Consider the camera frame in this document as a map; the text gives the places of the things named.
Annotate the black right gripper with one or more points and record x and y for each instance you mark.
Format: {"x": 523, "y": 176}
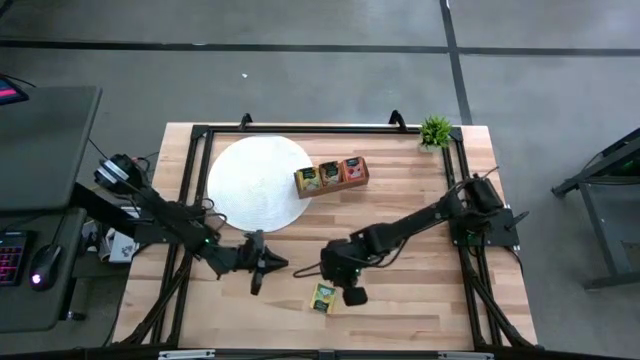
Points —
{"x": 340, "y": 265}

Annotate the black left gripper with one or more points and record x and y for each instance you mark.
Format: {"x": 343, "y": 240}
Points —
{"x": 250, "y": 256}

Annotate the green yellow tea packet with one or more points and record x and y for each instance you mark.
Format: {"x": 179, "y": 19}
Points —
{"x": 307, "y": 179}
{"x": 324, "y": 298}

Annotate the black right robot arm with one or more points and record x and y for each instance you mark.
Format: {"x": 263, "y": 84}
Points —
{"x": 415, "y": 222}

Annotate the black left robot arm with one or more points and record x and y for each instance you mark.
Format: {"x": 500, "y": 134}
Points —
{"x": 167, "y": 216}

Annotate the white round woven placemat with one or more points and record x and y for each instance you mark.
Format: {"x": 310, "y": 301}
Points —
{"x": 255, "y": 185}

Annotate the white box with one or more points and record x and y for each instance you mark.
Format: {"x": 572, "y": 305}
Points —
{"x": 122, "y": 247}

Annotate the green plant in white pot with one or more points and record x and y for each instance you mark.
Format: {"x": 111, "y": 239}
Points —
{"x": 436, "y": 131}

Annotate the black computer mouse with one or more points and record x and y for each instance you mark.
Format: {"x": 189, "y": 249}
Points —
{"x": 45, "y": 267}

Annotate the grey side table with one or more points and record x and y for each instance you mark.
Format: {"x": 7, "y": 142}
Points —
{"x": 45, "y": 140}

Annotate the black backlit keyboard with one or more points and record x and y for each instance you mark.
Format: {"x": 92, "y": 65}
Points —
{"x": 12, "y": 257}

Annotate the black metal stand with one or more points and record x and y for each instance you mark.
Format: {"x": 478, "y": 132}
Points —
{"x": 600, "y": 200}

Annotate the tablet screen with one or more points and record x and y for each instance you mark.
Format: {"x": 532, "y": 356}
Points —
{"x": 10, "y": 92}

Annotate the black table frame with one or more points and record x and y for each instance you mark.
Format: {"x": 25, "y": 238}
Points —
{"x": 280, "y": 129}

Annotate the black clamp bracket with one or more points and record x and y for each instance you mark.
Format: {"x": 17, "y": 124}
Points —
{"x": 246, "y": 121}
{"x": 397, "y": 120}

